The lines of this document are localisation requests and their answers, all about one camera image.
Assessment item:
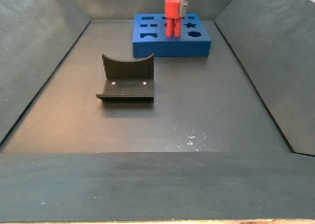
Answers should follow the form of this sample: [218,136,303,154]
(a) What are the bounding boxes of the black curved fixture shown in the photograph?
[96,55,154,100]

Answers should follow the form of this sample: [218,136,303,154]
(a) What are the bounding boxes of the blue foam shape block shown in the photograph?
[134,14,213,57]

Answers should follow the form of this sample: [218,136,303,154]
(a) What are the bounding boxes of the red three prong object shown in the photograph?
[166,0,182,38]

